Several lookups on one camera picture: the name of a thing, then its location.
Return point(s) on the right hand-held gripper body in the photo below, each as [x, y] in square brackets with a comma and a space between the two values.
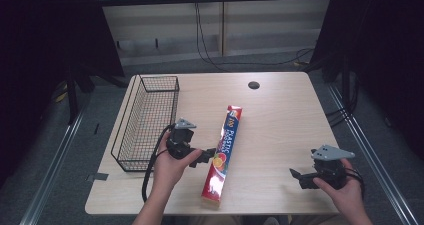
[330, 171]

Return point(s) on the black curtain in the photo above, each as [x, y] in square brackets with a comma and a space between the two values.
[50, 45]
[380, 51]

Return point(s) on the person's right hand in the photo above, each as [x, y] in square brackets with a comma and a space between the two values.
[348, 195]

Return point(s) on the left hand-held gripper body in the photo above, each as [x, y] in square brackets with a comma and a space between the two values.
[181, 136]

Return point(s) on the grey tape piece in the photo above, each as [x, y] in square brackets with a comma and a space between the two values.
[101, 177]

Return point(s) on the metal floor rail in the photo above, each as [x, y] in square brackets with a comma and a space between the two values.
[373, 155]
[53, 165]

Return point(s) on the long plastic wrap box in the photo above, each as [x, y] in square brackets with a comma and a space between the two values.
[224, 148]

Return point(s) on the black metal stand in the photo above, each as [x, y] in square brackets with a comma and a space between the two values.
[72, 98]

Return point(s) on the person's left hand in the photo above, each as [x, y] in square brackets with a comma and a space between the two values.
[168, 171]

